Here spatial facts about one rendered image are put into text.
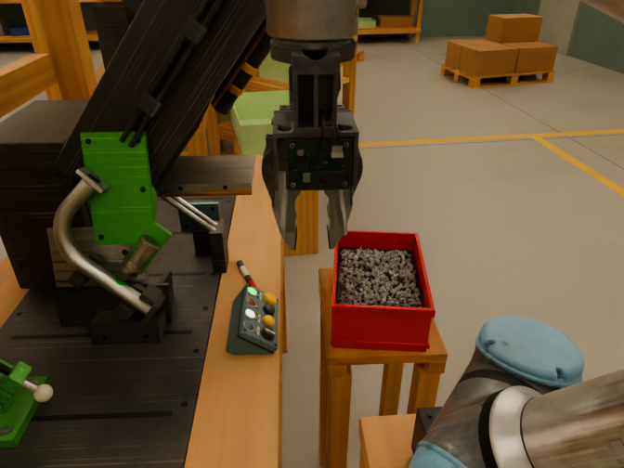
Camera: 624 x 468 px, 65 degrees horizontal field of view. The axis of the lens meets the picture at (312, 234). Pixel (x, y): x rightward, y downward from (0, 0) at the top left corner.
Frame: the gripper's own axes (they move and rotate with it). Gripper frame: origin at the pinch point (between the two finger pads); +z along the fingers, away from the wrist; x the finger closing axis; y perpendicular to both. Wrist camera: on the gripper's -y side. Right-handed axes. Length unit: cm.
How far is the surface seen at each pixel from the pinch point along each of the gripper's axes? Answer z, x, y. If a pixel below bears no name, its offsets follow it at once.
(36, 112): 5, -58, -64
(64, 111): 5, -52, -65
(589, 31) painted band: 89, 455, -729
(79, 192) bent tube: 11, -39, -34
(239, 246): 39, -16, -61
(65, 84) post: 11, -72, -114
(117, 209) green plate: 16, -34, -37
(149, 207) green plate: 15.4, -28.5, -36.9
